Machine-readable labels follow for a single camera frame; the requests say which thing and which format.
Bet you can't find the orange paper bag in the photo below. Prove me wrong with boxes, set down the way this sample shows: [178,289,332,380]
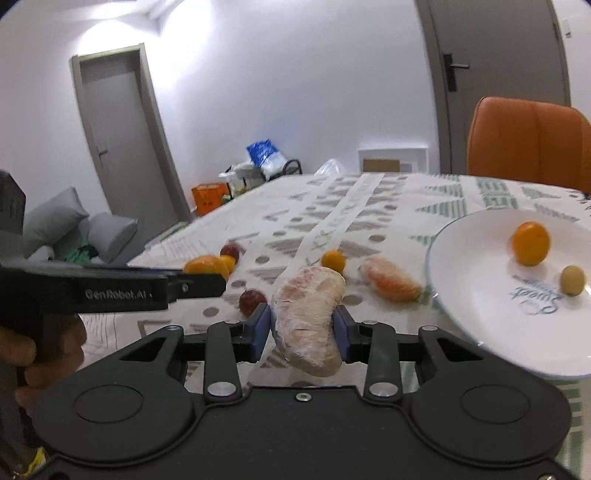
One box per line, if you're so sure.
[191,183,231,216]

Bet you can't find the red plum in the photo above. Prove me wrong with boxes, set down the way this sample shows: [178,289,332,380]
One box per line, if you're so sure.
[219,242,242,263]

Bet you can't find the red plum hidden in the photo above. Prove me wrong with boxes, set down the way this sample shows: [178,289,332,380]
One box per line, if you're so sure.
[238,289,267,317]

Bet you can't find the large orange front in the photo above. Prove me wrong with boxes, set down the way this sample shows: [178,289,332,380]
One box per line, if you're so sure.
[511,221,551,267]

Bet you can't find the grey sofa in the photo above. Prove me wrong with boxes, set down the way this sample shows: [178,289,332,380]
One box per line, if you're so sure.
[23,187,144,266]

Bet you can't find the person left hand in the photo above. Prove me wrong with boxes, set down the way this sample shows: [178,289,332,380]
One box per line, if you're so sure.
[1,323,87,412]

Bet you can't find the clear plastic bag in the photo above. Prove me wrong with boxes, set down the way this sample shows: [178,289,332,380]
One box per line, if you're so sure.
[315,158,346,176]

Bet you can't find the blue white plastic bag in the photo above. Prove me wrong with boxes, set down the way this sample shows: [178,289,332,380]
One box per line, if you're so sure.
[246,139,287,180]

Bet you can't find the grey cushion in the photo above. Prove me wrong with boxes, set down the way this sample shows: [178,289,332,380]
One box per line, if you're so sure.
[87,212,141,266]

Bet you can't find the small mandarin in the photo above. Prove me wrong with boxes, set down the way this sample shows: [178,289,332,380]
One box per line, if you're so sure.
[219,255,236,274]
[321,250,346,274]

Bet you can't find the pomelo slice large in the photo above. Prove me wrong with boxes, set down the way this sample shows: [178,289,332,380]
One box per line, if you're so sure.
[270,266,346,377]

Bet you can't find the black door handle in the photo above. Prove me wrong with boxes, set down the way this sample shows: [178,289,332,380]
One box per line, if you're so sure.
[443,54,471,92]

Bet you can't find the white ceramic plate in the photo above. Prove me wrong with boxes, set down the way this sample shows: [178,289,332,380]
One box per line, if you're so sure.
[426,209,590,379]

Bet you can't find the patterned white tablecloth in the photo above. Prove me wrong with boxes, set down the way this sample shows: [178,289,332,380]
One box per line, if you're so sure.
[83,173,590,479]

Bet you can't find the black metal rack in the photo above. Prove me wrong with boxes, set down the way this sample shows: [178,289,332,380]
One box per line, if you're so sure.
[218,159,304,197]

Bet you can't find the pomelo slice small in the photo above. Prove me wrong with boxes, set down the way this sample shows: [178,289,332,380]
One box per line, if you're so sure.
[359,256,423,302]

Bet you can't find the green plum front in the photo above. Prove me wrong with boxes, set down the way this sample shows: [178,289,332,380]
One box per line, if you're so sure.
[560,265,586,297]

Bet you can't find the green cloth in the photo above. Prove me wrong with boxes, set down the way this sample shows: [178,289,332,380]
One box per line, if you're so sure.
[60,244,106,266]

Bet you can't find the large orange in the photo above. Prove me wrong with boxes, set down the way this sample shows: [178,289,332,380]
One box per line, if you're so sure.
[183,255,229,281]
[511,221,551,267]

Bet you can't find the orange leather chair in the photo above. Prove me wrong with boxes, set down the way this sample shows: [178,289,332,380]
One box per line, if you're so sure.
[467,96,590,193]

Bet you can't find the grey door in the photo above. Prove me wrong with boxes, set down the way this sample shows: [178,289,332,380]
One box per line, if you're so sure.
[416,0,571,174]
[71,44,191,244]

